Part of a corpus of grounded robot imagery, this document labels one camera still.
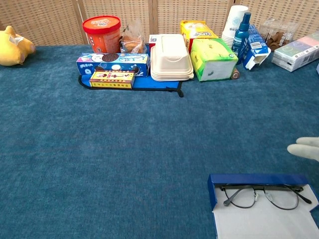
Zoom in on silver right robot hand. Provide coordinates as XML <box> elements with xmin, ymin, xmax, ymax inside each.
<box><xmin>287</xmin><ymin>136</ymin><xmax>319</xmax><ymax>162</ymax></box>

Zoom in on black-framed eyeglasses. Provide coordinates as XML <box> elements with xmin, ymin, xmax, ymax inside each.
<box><xmin>214</xmin><ymin>183</ymin><xmax>312</xmax><ymax>210</ymax></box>

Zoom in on blue glasses case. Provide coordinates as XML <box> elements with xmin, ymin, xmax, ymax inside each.
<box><xmin>207</xmin><ymin>173</ymin><xmax>319</xmax><ymax>239</ymax></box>

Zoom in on clear box with brown pieces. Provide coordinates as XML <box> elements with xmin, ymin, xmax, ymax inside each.
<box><xmin>259</xmin><ymin>18</ymin><xmax>301</xmax><ymax>52</ymax></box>

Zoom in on blue white milk carton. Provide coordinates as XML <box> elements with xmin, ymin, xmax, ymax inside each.
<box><xmin>242</xmin><ymin>24</ymin><xmax>272</xmax><ymax>71</ymax></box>

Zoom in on small red white box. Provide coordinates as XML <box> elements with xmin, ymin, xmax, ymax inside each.
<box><xmin>149</xmin><ymin>34</ymin><xmax>162</xmax><ymax>54</ymax></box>

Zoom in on blue cookie box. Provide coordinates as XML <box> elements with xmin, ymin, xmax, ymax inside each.
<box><xmin>76</xmin><ymin>52</ymin><xmax>151</xmax><ymax>78</ymax></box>

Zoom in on small yellow red box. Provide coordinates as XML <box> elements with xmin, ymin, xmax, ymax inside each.
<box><xmin>89</xmin><ymin>70</ymin><xmax>136</xmax><ymax>90</ymax></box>

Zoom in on pastel tissue multipack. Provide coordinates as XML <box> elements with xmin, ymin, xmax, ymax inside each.
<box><xmin>271</xmin><ymin>31</ymin><xmax>319</xmax><ymax>73</ymax></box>

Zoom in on blue spray bottle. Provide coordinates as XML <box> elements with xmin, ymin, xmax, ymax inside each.
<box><xmin>231</xmin><ymin>11</ymin><xmax>252</xmax><ymax>65</ymax></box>

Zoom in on green tissue pack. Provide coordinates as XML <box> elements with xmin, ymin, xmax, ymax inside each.
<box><xmin>190</xmin><ymin>38</ymin><xmax>239</xmax><ymax>82</ymax></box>

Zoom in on stack of white paper cups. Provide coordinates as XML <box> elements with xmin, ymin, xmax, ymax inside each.
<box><xmin>221</xmin><ymin>5</ymin><xmax>249</xmax><ymax>49</ymax></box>

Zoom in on yellow tissue pack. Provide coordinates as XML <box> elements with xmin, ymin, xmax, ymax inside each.
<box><xmin>180</xmin><ymin>20</ymin><xmax>219</xmax><ymax>54</ymax></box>

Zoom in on stack of beige food containers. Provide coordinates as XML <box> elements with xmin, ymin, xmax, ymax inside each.
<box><xmin>150</xmin><ymin>33</ymin><xmax>194</xmax><ymax>82</ymax></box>

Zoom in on blue flat tray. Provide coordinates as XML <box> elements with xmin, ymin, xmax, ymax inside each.
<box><xmin>78</xmin><ymin>74</ymin><xmax>184</xmax><ymax>98</ymax></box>

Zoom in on clear bag of pastries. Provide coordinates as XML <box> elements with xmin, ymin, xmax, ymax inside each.
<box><xmin>120</xmin><ymin>19</ymin><xmax>148</xmax><ymax>54</ymax></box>

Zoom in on teal carpet table cover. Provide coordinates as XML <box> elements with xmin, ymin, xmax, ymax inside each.
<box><xmin>0</xmin><ymin>44</ymin><xmax>319</xmax><ymax>239</ymax></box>

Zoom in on red instant noodle tub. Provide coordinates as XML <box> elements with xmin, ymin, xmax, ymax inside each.
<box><xmin>82</xmin><ymin>15</ymin><xmax>122</xmax><ymax>54</ymax></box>

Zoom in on woven folding screen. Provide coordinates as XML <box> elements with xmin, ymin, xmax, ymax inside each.
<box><xmin>0</xmin><ymin>0</ymin><xmax>319</xmax><ymax>47</ymax></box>

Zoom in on yellow plush toy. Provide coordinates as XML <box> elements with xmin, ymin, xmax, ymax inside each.
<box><xmin>0</xmin><ymin>25</ymin><xmax>36</xmax><ymax>67</ymax></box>

